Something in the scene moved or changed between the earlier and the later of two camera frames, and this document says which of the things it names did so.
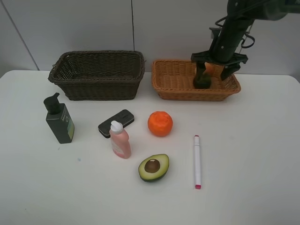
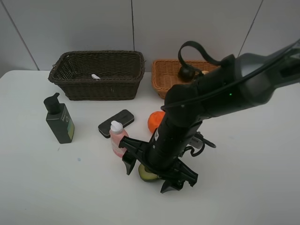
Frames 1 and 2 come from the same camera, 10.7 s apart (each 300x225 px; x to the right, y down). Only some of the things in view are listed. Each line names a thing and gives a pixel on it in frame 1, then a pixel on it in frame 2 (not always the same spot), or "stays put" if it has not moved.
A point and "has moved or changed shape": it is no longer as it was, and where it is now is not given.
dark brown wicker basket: [99, 75] stays put
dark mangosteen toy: [205, 82] has moved or changed shape
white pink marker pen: [198, 185] -> [95, 77]
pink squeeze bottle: [120, 139] stays put
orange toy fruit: [160, 123] stays put
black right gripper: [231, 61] -> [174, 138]
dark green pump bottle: [59, 119] stays put
